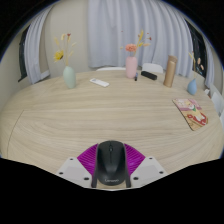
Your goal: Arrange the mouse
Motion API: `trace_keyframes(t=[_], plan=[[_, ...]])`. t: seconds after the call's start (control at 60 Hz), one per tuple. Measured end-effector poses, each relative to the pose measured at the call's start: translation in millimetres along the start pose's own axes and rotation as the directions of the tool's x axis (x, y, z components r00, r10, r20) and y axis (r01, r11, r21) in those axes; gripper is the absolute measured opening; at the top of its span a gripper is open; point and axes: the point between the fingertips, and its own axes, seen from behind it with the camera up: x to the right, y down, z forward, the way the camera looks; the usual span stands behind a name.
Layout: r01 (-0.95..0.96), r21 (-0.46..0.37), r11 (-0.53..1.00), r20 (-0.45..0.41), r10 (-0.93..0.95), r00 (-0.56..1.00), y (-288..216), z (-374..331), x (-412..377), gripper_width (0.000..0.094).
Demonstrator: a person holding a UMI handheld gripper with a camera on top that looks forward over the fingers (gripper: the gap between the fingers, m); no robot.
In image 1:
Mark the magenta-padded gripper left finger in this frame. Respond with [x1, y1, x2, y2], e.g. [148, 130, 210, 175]
[55, 143, 99, 188]

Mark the blue vase with dried flowers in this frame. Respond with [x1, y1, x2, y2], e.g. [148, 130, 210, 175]
[186, 50, 205, 96]

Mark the gold thermos bottle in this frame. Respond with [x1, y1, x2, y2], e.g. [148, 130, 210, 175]
[162, 54, 179, 89]

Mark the white remote control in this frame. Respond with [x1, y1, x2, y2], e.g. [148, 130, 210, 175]
[89, 77, 111, 88]

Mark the cartoon print mouse pad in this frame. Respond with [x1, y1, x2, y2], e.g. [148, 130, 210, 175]
[172, 97, 209, 132]

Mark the black rectangular case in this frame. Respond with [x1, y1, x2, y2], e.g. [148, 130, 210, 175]
[140, 70, 158, 81]

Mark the pink vase with orange flowers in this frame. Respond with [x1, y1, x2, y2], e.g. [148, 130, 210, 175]
[120, 29, 153, 80]

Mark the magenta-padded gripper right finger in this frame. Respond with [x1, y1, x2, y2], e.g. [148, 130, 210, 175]
[123, 143, 168, 189]

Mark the wide white curtain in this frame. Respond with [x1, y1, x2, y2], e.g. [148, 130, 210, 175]
[87, 0, 194, 78]

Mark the black computer mouse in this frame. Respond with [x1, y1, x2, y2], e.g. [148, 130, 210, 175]
[91, 140, 132, 189]

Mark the group of white chairs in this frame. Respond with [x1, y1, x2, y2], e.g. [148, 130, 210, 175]
[203, 83, 224, 118]

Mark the dark window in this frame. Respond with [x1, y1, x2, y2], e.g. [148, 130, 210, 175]
[184, 19, 208, 79]
[18, 25, 29, 83]

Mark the narrow white curtain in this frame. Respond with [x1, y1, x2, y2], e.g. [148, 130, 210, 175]
[203, 36, 216, 89]
[23, 4, 54, 85]

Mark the green vase with yellow flowers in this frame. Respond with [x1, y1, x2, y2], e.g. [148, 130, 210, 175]
[53, 32, 78, 90]

